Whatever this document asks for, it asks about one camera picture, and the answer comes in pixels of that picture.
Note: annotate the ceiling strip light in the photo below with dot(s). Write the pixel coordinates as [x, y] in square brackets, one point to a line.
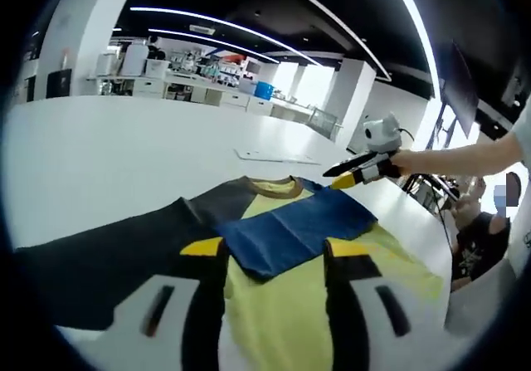
[215, 43]
[419, 22]
[228, 26]

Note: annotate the white outline template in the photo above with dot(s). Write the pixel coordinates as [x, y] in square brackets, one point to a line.
[274, 158]

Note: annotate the white square pillar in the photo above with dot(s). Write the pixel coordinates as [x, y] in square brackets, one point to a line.
[83, 35]

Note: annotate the blue bin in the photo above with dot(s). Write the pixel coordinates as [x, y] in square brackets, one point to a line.
[264, 90]

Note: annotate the black box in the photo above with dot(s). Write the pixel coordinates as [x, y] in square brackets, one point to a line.
[59, 83]

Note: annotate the yellow blue grey garment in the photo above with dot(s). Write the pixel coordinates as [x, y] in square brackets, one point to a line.
[290, 230]

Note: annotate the grey mesh chair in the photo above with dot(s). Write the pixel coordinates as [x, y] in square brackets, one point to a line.
[323, 122]

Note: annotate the white counter cabinets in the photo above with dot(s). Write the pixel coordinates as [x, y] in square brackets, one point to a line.
[199, 93]

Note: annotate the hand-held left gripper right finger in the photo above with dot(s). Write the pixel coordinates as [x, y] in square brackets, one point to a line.
[352, 313]

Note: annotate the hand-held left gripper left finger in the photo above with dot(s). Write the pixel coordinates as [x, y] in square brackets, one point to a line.
[207, 304]

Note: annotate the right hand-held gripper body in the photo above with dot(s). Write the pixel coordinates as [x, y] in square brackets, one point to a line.
[383, 134]

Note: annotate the person's right hand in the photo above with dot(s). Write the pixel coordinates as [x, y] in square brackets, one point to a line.
[406, 163]

